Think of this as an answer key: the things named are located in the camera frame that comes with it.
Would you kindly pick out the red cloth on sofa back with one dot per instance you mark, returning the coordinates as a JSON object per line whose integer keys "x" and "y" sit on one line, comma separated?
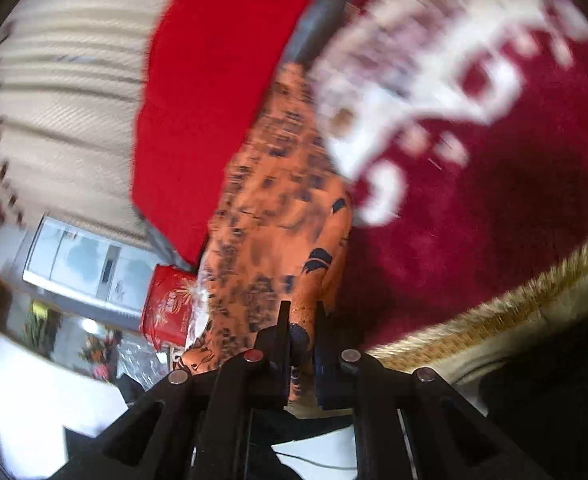
{"x": 210, "y": 63}

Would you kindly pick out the red snack bag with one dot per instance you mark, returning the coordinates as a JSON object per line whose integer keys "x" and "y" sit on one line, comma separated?
{"x": 168, "y": 307}

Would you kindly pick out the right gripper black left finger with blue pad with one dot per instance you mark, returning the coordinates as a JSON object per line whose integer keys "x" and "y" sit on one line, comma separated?
{"x": 194, "y": 426}

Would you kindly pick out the white framed window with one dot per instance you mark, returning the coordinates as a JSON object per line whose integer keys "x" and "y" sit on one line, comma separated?
{"x": 89, "y": 268}

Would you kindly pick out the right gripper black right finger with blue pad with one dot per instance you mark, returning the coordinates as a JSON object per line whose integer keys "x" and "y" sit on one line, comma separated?
{"x": 409, "y": 425}

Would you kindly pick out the dark brown leather sofa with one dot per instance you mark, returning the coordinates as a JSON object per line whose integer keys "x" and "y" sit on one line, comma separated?
{"x": 318, "y": 23}

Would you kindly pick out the cream patterned curtain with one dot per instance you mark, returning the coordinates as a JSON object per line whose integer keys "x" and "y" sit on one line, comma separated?
{"x": 72, "y": 74}

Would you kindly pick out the orange floral patterned garment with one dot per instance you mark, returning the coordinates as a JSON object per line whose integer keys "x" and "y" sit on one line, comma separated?
{"x": 279, "y": 233}

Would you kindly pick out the floral plush blanket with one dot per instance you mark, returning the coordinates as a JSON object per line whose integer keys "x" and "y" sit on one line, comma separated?
{"x": 461, "y": 129}

